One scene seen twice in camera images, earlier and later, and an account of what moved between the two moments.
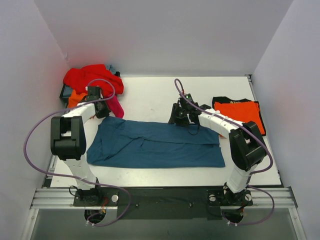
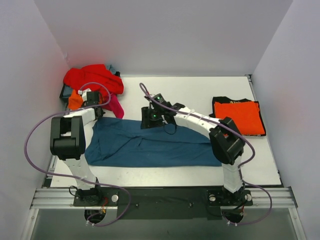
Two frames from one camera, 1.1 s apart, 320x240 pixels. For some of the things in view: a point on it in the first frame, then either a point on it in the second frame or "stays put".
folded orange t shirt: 240,112 stays put
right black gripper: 178,110 -> 147,120
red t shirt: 80,78 stays put
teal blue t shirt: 130,141 stays put
